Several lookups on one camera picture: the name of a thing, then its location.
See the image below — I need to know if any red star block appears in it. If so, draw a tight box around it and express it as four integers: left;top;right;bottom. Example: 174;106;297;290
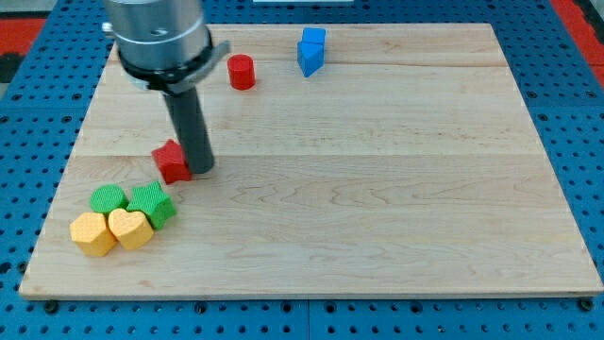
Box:
151;139;193;184

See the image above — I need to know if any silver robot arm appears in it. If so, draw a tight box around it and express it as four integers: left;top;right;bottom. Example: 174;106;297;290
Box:
102;0;230;95

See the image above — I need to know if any green star block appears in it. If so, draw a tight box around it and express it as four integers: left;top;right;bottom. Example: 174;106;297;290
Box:
126;181;176;230

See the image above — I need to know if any wooden board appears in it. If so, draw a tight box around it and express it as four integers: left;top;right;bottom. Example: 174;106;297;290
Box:
20;24;603;300

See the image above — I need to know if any blue triangle block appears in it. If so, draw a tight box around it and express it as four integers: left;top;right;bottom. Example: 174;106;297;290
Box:
297;42;325;77

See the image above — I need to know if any red cylinder block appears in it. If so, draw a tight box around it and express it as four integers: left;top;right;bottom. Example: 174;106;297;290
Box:
227;54;256;91

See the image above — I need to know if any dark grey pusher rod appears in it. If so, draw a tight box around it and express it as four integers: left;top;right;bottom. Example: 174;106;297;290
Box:
163;88;214;174

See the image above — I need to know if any blue cube block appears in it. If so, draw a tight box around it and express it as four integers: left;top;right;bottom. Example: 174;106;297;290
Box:
301;27;327;45

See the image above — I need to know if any yellow heart block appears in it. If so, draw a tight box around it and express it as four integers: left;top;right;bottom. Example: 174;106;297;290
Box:
108;208;154;250

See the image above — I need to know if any green cylinder block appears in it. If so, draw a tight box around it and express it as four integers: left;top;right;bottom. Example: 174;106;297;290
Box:
89;184;129;214

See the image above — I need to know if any yellow pentagon block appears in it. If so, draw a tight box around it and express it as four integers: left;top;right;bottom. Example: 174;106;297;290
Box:
69;212;118;257

